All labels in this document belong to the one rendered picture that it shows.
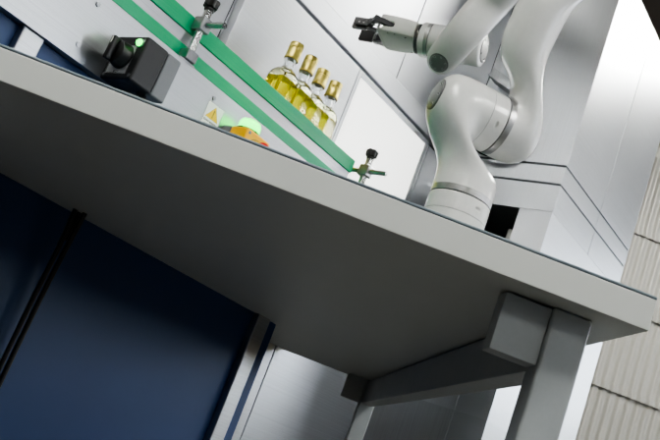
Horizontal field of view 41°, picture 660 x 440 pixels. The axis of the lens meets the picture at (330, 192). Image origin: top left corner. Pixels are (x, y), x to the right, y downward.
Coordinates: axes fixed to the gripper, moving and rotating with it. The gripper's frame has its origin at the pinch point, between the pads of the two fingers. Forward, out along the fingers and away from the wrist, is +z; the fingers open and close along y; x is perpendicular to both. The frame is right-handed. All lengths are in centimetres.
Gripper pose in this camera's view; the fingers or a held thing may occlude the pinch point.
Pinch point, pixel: (363, 29)
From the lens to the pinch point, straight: 224.1
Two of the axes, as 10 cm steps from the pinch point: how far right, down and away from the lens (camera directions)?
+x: -3.5, 9.0, -2.7
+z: -8.9, -2.3, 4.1
